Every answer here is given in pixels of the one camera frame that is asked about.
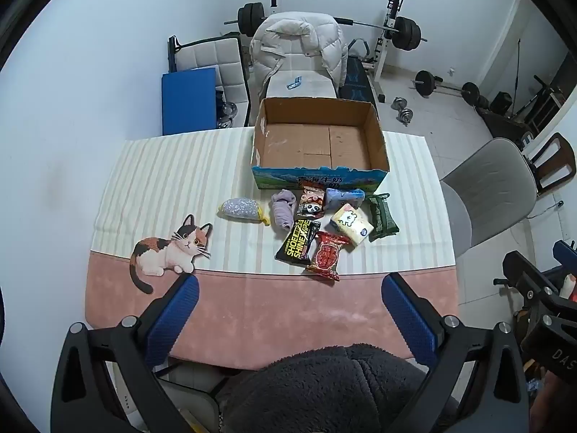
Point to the white puffer jacket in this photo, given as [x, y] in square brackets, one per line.
[293, 40]

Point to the white barbell rack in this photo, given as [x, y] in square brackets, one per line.
[383, 61]

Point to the purple grey sock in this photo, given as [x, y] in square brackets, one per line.
[283, 209]

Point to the cardboard box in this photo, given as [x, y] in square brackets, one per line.
[315, 144]

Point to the person's right forearm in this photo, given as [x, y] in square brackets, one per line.
[552, 406]

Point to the blue board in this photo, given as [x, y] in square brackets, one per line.
[189, 99]

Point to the person's dark fleece clothing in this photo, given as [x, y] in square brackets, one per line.
[315, 392]

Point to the brown wooden chair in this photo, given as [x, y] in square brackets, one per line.
[556, 137]

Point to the black weight bench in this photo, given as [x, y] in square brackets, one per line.
[356, 81]

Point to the black speaker box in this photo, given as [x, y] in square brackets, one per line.
[500, 103]

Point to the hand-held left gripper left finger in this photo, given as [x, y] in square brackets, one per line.
[173, 320]

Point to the chrome dumbbell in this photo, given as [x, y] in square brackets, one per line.
[399, 103]
[407, 116]

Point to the black plate barbell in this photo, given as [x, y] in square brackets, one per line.
[250, 18]

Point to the grey shell chair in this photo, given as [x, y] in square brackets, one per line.
[496, 180]

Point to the black wipes packet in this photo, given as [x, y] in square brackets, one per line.
[297, 243]

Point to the small black barbell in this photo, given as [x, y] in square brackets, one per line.
[426, 82]

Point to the cream tissue pack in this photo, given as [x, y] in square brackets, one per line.
[351, 225]

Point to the green packet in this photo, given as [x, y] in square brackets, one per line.
[381, 218]

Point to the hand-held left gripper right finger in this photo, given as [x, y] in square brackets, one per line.
[408, 315]

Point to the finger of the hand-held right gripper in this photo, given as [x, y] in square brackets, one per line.
[529, 279]
[567, 250]

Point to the small blue object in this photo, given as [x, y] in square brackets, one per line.
[294, 84]

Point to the blue snack packet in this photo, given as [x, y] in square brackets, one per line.
[345, 196]

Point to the red snack packet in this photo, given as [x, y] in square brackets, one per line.
[328, 257]

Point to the white quilted chair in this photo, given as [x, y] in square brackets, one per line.
[212, 56]

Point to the striped pink cat tablecloth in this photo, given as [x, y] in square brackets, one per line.
[225, 306]

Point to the silver glitter pouch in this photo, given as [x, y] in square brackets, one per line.
[241, 209]

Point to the panda print snack packet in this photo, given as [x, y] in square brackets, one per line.
[312, 203]

